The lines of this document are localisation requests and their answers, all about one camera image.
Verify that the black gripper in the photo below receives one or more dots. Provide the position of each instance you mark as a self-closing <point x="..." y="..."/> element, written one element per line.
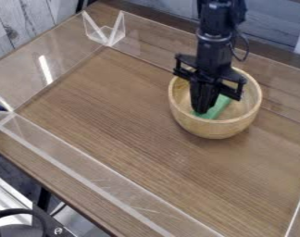
<point x="210" y="73"/>

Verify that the brown wooden bowl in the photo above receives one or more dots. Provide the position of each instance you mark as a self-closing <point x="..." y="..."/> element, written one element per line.
<point x="236" y="117"/>

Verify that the clear acrylic wall panel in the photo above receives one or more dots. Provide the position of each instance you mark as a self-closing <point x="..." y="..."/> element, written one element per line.
<point x="113" y="201"/>

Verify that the clear acrylic corner bracket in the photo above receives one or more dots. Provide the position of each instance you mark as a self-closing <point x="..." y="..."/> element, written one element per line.
<point x="105" y="32"/>

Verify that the black table leg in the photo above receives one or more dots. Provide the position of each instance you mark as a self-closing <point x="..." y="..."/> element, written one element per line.
<point x="44" y="201"/>

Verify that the green rectangular block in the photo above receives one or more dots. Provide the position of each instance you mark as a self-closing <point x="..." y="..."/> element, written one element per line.
<point x="218" y="109"/>

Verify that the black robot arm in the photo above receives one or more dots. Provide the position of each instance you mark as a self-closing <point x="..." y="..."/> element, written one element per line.
<point x="220" y="18"/>

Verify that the black metal clamp base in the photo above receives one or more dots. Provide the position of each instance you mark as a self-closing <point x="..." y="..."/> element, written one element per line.
<point x="55" y="228"/>

